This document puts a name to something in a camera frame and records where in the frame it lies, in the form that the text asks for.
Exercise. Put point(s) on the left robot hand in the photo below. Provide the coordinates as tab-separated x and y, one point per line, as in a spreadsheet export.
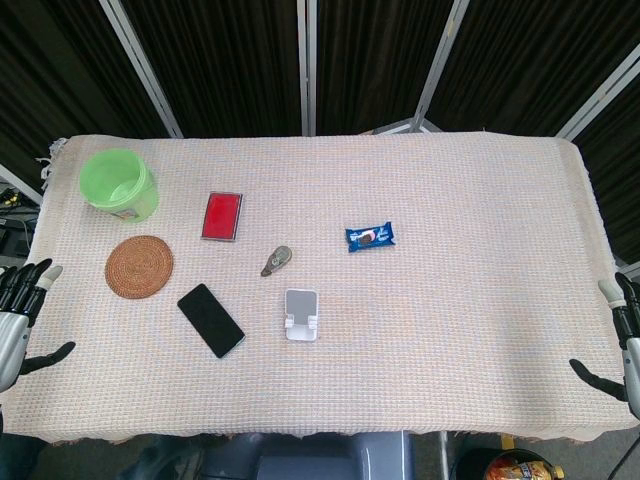
11	330

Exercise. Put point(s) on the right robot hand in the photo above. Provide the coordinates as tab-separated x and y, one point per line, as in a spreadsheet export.
631	325

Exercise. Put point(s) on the black smartphone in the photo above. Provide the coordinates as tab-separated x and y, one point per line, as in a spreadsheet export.
211	320

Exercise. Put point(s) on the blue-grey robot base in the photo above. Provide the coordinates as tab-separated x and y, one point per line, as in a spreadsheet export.
320	457

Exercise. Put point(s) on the white phone stand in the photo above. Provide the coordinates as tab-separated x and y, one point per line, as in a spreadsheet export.
301	315

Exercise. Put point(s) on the round woven rattan coaster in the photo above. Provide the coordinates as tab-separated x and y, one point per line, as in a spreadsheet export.
139	267

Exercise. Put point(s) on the orange snack bag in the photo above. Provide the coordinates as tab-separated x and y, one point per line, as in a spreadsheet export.
522	466

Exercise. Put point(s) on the green plastic bucket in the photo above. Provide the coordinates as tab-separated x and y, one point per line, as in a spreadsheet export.
120	186

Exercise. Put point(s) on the metal table leg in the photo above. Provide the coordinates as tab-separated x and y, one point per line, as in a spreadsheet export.
444	457

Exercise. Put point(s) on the beige woven tablecloth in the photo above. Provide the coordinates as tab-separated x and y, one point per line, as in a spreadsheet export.
400	325

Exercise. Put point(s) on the red ink pad case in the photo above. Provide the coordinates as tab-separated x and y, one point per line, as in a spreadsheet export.
222	217

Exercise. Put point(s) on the blue cookie packet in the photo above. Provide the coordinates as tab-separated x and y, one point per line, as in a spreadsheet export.
370	237

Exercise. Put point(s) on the grey correction tape dispenser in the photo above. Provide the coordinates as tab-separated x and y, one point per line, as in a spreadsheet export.
277	259

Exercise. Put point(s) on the white screen frame post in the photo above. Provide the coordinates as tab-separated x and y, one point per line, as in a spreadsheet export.
600	95
307	65
17	182
437	70
142	70

